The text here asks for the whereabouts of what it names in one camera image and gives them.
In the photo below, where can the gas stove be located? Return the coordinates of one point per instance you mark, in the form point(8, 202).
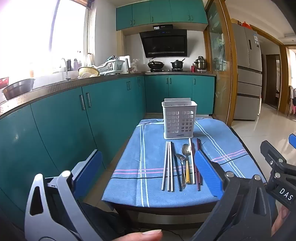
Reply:
point(166, 70)

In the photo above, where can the purple bottle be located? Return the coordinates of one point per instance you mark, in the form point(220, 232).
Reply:
point(75, 64)

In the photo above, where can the person's left hand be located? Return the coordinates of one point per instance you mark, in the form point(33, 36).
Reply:
point(138, 236)

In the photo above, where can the black range hood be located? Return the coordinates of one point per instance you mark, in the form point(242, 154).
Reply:
point(164, 44)

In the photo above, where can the white dish rack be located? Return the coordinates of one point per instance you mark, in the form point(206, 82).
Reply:
point(108, 68)

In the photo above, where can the black chopstick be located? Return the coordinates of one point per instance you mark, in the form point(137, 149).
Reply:
point(177, 171)

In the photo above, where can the wooden glass-door cabinet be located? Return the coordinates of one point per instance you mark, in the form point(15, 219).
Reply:
point(232, 69)

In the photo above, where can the speckled kitchen countertop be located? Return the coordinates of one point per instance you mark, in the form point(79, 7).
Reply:
point(57, 87)

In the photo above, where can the black wok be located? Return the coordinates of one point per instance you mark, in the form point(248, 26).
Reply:
point(155, 64)

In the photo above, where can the yellow bowl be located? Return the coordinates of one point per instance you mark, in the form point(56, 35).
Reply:
point(87, 69)

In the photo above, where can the person's right hand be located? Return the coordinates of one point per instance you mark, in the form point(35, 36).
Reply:
point(283, 220)

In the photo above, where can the red packet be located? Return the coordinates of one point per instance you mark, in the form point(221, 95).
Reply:
point(4, 82)

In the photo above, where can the small steel spoon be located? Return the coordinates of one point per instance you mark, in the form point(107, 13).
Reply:
point(180, 157)

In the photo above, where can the steel stock pot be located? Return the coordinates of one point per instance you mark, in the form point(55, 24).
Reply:
point(200, 63)

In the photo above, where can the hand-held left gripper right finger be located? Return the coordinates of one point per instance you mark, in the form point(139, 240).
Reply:
point(208, 173)

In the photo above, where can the dark wooden door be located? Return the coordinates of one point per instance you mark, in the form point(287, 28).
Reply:
point(272, 81)

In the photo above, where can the dark wooden table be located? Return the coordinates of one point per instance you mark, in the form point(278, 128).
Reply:
point(161, 211)

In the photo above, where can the dark bottle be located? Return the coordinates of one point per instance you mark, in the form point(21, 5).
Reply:
point(69, 65)

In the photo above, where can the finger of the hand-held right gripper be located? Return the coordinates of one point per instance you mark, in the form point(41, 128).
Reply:
point(269, 150)
point(292, 141)

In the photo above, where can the teal base cabinet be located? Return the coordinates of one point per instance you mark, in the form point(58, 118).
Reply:
point(180, 92)
point(57, 127)

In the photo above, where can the clear plastic bag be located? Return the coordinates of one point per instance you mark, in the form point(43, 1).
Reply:
point(135, 66)

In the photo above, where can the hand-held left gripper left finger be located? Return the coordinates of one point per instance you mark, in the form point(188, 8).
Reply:
point(89, 171)

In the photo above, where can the red bottle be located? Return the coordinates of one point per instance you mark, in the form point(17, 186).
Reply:
point(193, 67)

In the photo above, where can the steel basin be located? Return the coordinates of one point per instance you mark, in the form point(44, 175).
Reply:
point(18, 89)

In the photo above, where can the white plastic utensil holder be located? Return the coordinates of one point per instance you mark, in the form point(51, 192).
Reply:
point(178, 135)

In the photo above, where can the white cutting board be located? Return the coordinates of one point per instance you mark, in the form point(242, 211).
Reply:
point(127, 63)

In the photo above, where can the dark red chopstick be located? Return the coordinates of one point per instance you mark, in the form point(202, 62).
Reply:
point(198, 180)

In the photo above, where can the red bag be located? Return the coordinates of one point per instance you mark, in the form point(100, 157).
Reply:
point(245, 24)

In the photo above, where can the black cooking pot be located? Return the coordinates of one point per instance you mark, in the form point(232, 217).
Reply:
point(177, 64)

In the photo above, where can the grey chopstick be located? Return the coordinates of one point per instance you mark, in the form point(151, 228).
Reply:
point(164, 166)

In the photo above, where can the teal wall cabinet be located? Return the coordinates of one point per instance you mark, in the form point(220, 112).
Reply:
point(161, 11)

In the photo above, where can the steel faucet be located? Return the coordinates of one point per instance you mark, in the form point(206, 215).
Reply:
point(66, 69)

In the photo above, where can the kitchen window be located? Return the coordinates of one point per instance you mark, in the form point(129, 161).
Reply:
point(34, 34)

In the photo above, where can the blue striped cloth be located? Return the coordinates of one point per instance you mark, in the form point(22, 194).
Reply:
point(129, 176)

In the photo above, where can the silver refrigerator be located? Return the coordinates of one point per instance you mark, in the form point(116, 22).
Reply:
point(247, 81)

